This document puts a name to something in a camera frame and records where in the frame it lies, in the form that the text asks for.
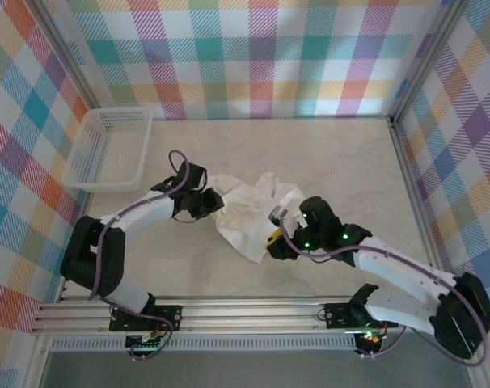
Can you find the white t-shirt with black print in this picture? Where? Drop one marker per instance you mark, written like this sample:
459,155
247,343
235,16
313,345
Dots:
245,218

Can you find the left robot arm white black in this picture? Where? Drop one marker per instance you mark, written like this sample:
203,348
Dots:
148,210

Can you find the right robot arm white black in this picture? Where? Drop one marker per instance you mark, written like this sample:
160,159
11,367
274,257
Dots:
398,271

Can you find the white perforated plastic basket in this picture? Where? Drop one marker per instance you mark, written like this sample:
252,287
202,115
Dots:
107,153

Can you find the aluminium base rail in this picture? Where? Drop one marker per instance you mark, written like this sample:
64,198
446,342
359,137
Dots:
249,315

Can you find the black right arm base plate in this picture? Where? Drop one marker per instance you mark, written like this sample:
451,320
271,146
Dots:
338,315

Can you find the aluminium side rail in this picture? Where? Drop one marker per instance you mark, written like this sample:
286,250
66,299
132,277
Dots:
404,161
83,202

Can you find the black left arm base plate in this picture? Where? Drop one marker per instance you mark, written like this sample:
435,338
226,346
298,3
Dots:
170,317

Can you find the aluminium frame post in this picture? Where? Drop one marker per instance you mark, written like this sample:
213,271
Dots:
427,56
67,52

